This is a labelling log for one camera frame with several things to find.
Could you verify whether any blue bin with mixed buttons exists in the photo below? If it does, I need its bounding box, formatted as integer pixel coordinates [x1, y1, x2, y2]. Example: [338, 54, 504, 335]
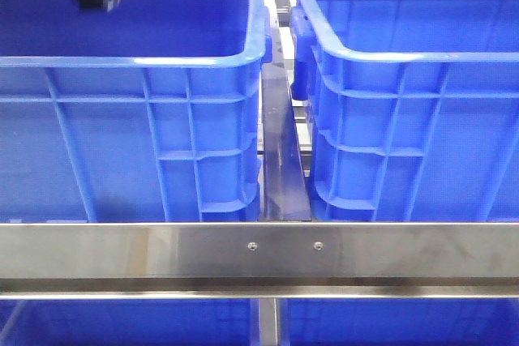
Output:
[1, 0, 272, 223]

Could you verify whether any blue bin at right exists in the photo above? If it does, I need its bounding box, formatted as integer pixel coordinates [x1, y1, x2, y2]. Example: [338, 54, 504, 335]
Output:
[291, 0, 518, 223]

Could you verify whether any lower left blue bin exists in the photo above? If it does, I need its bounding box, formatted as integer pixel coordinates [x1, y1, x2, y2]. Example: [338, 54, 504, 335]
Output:
[1, 299, 259, 345]

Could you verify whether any lower right blue bin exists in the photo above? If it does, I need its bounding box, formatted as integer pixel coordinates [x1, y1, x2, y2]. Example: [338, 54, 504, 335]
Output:
[288, 298, 518, 345]

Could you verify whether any steel divider rail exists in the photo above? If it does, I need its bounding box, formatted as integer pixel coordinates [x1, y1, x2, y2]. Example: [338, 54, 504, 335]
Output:
[261, 22, 312, 222]

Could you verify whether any steel vertical post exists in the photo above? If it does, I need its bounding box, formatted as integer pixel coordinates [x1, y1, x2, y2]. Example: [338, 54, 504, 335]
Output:
[250, 298, 290, 345]

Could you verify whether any stainless steel front rail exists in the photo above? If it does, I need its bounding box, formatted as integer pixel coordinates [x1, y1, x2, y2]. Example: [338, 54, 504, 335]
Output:
[1, 222, 518, 300]

